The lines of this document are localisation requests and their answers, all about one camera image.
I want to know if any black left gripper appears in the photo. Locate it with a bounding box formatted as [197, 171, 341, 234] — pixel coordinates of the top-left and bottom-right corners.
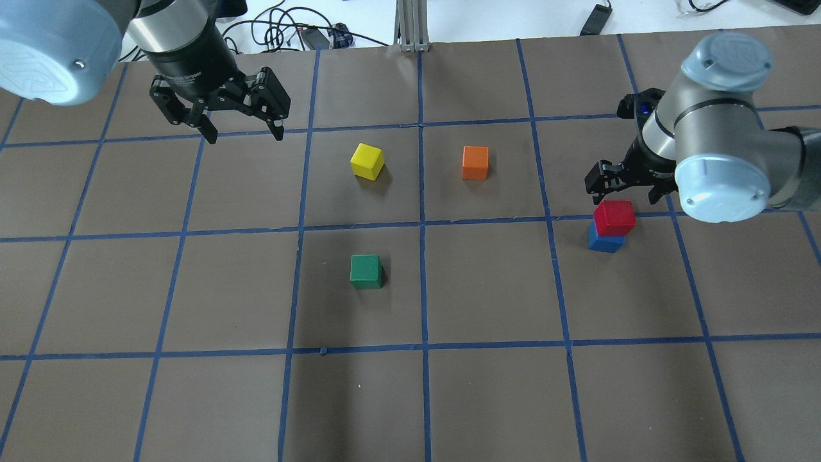
[149, 29, 291, 144]

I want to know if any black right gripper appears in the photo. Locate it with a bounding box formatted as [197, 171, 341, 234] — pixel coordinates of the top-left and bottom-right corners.
[584, 138, 679, 207]

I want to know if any red wooden cube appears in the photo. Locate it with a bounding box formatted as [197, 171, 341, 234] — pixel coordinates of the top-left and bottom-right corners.
[593, 200, 638, 237]

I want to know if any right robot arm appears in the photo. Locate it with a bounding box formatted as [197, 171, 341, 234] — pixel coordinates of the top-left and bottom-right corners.
[584, 32, 820, 223]

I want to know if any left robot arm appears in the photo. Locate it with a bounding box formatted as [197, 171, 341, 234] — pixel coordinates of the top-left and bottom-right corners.
[1, 1, 291, 144]

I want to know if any blue wooden cube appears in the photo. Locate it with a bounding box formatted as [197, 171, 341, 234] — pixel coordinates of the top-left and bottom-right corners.
[587, 222, 627, 253]

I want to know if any black power adapter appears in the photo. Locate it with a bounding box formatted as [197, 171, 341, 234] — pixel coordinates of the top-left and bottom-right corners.
[299, 27, 331, 50]

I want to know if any orange wooden cube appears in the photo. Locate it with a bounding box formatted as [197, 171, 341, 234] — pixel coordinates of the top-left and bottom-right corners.
[461, 146, 490, 181]

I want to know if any yellow wooden cube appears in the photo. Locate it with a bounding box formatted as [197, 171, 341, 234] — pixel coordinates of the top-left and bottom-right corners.
[350, 143, 385, 181]

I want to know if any green wooden cube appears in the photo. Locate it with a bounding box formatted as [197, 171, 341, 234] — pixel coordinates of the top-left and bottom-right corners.
[350, 254, 384, 290]

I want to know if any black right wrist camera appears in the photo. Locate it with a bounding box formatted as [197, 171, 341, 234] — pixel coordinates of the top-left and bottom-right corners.
[616, 88, 666, 133]

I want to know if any aluminium frame post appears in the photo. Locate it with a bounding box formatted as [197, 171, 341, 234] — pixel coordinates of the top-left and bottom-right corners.
[394, 0, 430, 53]

